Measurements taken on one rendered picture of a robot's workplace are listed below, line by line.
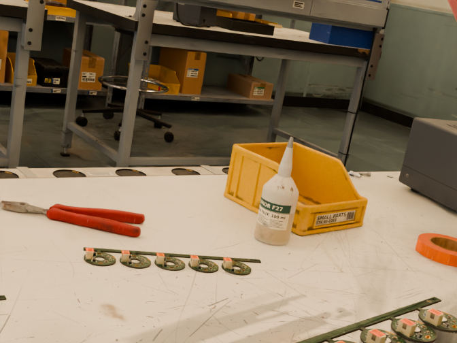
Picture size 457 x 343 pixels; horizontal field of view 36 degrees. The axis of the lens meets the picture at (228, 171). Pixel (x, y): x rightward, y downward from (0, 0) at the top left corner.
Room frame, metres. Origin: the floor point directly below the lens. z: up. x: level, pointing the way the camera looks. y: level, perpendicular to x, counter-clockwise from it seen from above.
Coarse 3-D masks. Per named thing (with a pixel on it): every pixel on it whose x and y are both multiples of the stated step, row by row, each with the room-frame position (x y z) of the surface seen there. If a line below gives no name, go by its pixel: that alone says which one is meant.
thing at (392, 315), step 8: (416, 304) 0.39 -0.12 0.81; (424, 304) 0.39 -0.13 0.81; (432, 304) 0.40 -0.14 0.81; (392, 312) 0.37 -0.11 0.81; (400, 312) 0.38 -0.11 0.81; (408, 312) 0.38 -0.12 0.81; (368, 320) 0.36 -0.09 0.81; (376, 320) 0.36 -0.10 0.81; (384, 320) 0.36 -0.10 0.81; (392, 320) 0.37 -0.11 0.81; (344, 328) 0.34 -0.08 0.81; (352, 328) 0.35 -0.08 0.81; (360, 328) 0.35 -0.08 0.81; (320, 336) 0.33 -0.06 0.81; (328, 336) 0.33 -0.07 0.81; (336, 336) 0.33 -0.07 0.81
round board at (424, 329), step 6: (396, 318) 0.37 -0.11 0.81; (396, 324) 0.36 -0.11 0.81; (420, 324) 0.37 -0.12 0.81; (396, 330) 0.35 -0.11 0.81; (420, 330) 0.36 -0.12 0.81; (426, 330) 0.36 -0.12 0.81; (432, 330) 0.36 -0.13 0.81; (402, 336) 0.35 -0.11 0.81; (414, 336) 0.35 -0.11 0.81; (420, 336) 0.35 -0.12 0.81; (426, 336) 0.35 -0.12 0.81; (432, 336) 0.35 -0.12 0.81; (420, 342) 0.35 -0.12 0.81; (426, 342) 0.35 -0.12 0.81
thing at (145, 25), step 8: (144, 0) 2.81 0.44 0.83; (144, 8) 2.81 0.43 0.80; (152, 8) 2.83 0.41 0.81; (128, 16) 2.88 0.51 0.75; (144, 16) 2.81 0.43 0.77; (152, 16) 2.83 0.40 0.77; (144, 24) 2.81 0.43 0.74; (144, 32) 2.82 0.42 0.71; (136, 40) 2.80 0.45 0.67; (144, 40) 2.82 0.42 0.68; (376, 40) 3.59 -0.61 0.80; (136, 48) 2.80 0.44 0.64; (144, 48) 2.82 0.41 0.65; (376, 48) 3.60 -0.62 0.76; (136, 56) 2.80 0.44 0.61; (144, 56) 2.83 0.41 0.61; (376, 56) 3.61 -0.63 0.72; (376, 64) 3.62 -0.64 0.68; (368, 72) 3.59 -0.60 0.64
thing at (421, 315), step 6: (420, 312) 0.38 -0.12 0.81; (444, 312) 0.39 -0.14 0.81; (420, 318) 0.37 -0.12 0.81; (450, 318) 0.38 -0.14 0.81; (456, 318) 0.38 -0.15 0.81; (426, 324) 0.37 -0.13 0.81; (432, 324) 0.37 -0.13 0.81; (444, 324) 0.37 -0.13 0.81; (450, 324) 0.37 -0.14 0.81; (456, 324) 0.37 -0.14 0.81; (444, 330) 0.36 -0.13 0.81; (450, 330) 0.37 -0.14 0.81; (456, 330) 0.37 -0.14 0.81
